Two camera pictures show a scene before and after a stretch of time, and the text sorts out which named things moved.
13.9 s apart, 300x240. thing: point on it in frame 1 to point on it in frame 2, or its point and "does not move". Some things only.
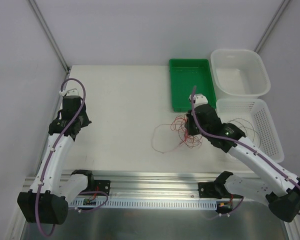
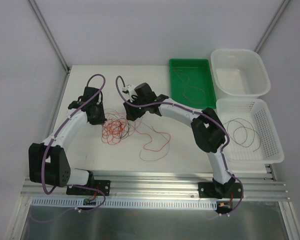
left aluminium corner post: [41, 19] does not move
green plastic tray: [185, 74] does not move
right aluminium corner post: [281, 9] does not move
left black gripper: [82, 119] to [97, 118]
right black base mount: [215, 190] does not move
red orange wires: [168, 137] to [117, 125]
